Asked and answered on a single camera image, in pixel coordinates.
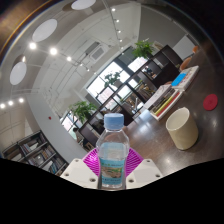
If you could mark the ceiling air conditioner unit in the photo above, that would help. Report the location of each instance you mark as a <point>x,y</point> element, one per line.
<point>96,51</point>

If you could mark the clear blue-capped water bottle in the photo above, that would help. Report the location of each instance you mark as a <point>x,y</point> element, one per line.
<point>112,156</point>

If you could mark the group of orange chairs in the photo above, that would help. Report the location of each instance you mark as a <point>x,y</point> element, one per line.
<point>185,63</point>

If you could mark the white wall radiator panel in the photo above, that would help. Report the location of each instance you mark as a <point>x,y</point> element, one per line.
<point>184,47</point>

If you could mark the flat round red coaster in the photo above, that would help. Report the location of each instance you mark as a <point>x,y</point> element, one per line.
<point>210,102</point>

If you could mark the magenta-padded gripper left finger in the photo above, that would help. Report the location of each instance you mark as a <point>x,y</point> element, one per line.
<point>78,171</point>

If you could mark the tall bookshelf unit with books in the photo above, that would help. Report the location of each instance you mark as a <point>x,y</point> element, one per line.
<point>36,153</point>

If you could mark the bushy green potted plant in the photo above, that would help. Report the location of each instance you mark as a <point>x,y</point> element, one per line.
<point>82,110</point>

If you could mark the cream ceramic mug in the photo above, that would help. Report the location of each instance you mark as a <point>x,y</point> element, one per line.
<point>183,131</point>

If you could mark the stack of books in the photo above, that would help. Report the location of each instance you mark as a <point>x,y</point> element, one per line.
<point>165,100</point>

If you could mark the red wall fire alarm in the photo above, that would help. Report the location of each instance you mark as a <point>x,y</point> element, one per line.
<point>50,117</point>

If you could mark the leafy green potted plant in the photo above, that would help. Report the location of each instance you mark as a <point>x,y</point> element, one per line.
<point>143,49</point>

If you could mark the low dark open shelf unit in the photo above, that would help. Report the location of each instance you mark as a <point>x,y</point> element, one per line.
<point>156,75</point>

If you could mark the group of round ceiling lights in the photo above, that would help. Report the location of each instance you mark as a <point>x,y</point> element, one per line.
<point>45,30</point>

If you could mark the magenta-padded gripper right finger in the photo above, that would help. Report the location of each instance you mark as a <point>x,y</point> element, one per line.
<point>146,171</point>

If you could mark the small potted plant white pot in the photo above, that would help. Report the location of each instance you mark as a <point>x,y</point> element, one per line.
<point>112,78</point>

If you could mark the group of ceiling spotlights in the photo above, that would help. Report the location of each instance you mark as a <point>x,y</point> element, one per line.
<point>53,51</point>

